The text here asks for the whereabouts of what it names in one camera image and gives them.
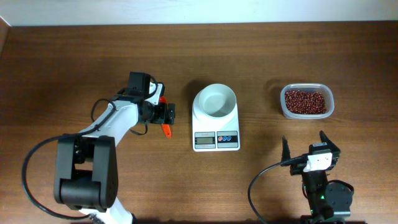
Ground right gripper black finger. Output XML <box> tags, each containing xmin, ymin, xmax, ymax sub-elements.
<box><xmin>319</xmin><ymin>131</ymin><xmax>340</xmax><ymax>153</ymax></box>
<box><xmin>281</xmin><ymin>136</ymin><xmax>291</xmax><ymax>166</ymax></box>

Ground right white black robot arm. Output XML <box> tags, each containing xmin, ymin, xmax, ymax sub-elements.
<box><xmin>281</xmin><ymin>131</ymin><xmax>354</xmax><ymax>223</ymax></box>

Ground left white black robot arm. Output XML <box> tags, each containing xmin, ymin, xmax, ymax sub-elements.
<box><xmin>53</xmin><ymin>72</ymin><xmax>175</xmax><ymax>223</ymax></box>

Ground red adzuki beans in container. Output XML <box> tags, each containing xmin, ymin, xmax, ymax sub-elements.
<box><xmin>284</xmin><ymin>90</ymin><xmax>326</xmax><ymax>114</ymax></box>

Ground right black camera cable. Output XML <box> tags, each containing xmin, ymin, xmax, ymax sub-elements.
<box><xmin>247</xmin><ymin>155</ymin><xmax>309</xmax><ymax>224</ymax></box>

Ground clear plastic food container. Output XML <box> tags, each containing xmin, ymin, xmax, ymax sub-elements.
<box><xmin>280</xmin><ymin>83</ymin><xmax>335</xmax><ymax>119</ymax></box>

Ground orange plastic measuring scoop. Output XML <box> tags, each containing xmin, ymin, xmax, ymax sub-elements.
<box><xmin>159</xmin><ymin>96</ymin><xmax>172</xmax><ymax>139</ymax></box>

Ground black camera cable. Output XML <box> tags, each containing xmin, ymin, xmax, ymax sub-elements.
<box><xmin>21</xmin><ymin>74</ymin><xmax>159</xmax><ymax>221</ymax></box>
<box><xmin>247</xmin><ymin>155</ymin><xmax>309</xmax><ymax>224</ymax></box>

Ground white round bowl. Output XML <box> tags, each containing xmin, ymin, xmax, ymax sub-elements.
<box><xmin>198</xmin><ymin>83</ymin><xmax>237</xmax><ymax>119</ymax></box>

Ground white digital kitchen scale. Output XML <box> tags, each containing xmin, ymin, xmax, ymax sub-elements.
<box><xmin>192</xmin><ymin>94</ymin><xmax>241</xmax><ymax>152</ymax></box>

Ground left black camera cable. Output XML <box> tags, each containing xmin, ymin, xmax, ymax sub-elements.
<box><xmin>21</xmin><ymin>74</ymin><xmax>159</xmax><ymax>221</ymax></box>

